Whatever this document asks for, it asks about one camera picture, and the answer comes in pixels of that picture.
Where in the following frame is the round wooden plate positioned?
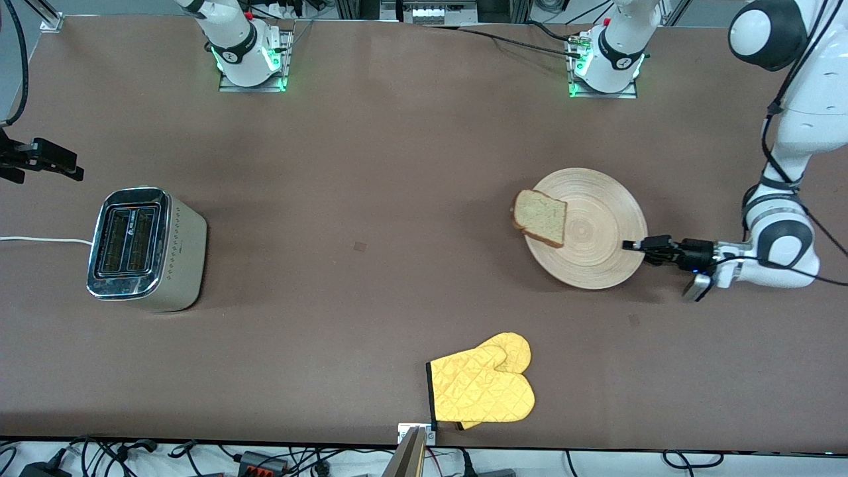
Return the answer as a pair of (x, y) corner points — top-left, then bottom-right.
(523, 168), (649, 290)

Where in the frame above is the brown bread slice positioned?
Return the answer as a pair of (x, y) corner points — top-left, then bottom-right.
(510, 189), (568, 249)

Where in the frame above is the silver two-slot toaster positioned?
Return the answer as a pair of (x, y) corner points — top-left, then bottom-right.
(86, 187), (208, 313)

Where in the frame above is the yellow quilted oven mitt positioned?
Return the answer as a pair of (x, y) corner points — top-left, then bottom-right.
(457, 333), (532, 431)
(426, 344), (536, 423)

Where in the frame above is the white power strip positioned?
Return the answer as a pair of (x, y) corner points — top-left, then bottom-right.
(411, 3), (479, 25)

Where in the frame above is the red and black connector block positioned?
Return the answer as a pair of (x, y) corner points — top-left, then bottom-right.
(238, 450), (290, 475)

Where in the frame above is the white toaster power cord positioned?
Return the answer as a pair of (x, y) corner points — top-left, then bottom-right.
(0, 235), (94, 246)

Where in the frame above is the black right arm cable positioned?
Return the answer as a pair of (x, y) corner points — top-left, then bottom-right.
(0, 0), (30, 127)

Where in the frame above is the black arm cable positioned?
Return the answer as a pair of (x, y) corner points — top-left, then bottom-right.
(692, 0), (848, 287)
(0, 0), (30, 127)

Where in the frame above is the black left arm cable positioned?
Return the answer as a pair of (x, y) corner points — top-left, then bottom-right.
(692, 0), (848, 287)

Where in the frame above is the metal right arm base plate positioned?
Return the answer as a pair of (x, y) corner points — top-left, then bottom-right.
(219, 30), (293, 93)

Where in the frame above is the black looped floor cable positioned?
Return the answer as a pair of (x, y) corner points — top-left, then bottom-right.
(662, 450), (724, 471)

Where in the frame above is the thick black table cable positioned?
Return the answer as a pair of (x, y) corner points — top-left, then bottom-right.
(525, 20), (576, 43)

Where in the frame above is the thin black table cable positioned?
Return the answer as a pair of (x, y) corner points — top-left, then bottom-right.
(424, 24), (585, 59)

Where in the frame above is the small metal edge bracket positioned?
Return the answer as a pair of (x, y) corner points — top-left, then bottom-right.
(397, 423), (438, 446)

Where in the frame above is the metal camera stand bar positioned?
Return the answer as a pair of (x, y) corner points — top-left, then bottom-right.
(381, 426), (428, 477)

